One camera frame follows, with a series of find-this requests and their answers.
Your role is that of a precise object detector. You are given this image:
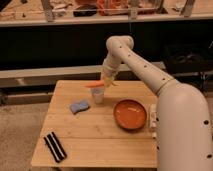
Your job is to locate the white bottle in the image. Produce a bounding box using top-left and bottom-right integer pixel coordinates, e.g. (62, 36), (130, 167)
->
(149, 104), (157, 139)

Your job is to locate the metal shelf rail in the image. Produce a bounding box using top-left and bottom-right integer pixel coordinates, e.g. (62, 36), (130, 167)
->
(0, 61), (168, 89)

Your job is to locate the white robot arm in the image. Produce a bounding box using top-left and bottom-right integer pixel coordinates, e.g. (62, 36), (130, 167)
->
(101, 36), (213, 171)

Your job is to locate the blue sponge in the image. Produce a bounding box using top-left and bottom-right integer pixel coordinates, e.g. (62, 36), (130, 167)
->
(70, 101), (90, 114)

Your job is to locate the wooden table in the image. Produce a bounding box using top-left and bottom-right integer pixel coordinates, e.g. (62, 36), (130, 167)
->
(31, 80), (157, 168)

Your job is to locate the orange ceramic bowl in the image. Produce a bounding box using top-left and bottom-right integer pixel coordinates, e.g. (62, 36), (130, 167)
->
(113, 99), (147, 130)

